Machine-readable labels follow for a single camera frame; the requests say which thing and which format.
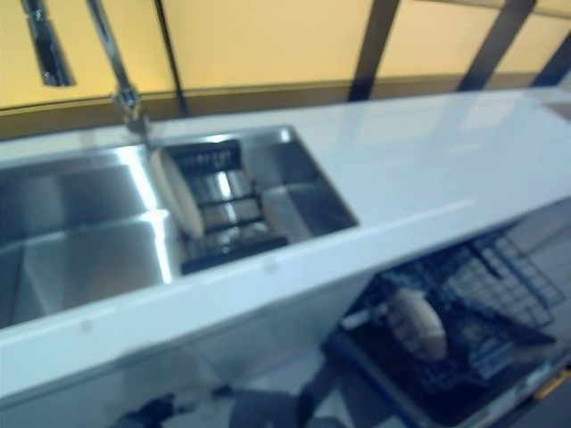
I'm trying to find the black built-in dishwasher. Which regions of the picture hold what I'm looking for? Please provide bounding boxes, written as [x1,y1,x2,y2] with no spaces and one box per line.
[320,213,571,428]

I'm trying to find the cream round plate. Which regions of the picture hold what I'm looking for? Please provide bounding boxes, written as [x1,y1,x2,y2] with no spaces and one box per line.
[149,149,207,237]
[385,287,449,361]

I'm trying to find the stainless steel sink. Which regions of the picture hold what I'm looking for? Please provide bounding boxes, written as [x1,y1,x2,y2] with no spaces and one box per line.
[0,125,361,332]

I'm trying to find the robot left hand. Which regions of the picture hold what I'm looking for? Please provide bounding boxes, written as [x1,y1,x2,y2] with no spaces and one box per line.
[122,394,188,428]

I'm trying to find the black sink dish rack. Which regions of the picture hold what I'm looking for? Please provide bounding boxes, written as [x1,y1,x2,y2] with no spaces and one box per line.
[158,138,289,276]

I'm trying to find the chrome pull-down kitchen faucet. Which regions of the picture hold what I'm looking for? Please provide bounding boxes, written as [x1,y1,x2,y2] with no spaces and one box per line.
[20,0,153,146]

